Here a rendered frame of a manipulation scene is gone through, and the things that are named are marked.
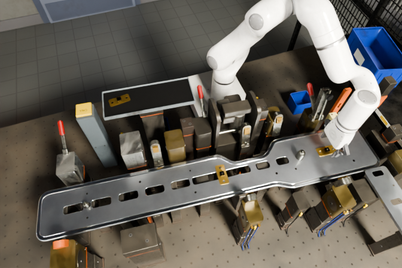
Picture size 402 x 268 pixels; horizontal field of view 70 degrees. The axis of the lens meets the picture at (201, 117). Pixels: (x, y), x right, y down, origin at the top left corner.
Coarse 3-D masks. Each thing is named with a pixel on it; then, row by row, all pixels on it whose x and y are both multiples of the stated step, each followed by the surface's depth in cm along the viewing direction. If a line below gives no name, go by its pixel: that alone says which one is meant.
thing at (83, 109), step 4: (80, 104) 115; (84, 104) 115; (88, 104) 115; (76, 108) 114; (80, 108) 114; (84, 108) 114; (88, 108) 114; (76, 112) 113; (80, 112) 113; (84, 112) 113; (88, 112) 113; (76, 116) 112; (80, 116) 113
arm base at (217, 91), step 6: (216, 84) 150; (210, 90) 168; (216, 90) 154; (222, 90) 152; (228, 90) 153; (234, 90) 168; (210, 96) 165; (216, 96) 158; (222, 96) 156; (216, 102) 163
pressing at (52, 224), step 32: (192, 160) 119; (224, 160) 119; (256, 160) 119; (288, 160) 120; (320, 160) 120; (352, 160) 120; (64, 192) 110; (96, 192) 111; (128, 192) 111; (192, 192) 111; (224, 192) 111; (64, 224) 103; (96, 224) 104
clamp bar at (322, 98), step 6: (324, 90) 114; (330, 90) 114; (318, 96) 117; (324, 96) 117; (330, 96) 112; (318, 102) 118; (324, 102) 119; (318, 108) 120; (312, 114) 124; (318, 114) 125; (318, 120) 126
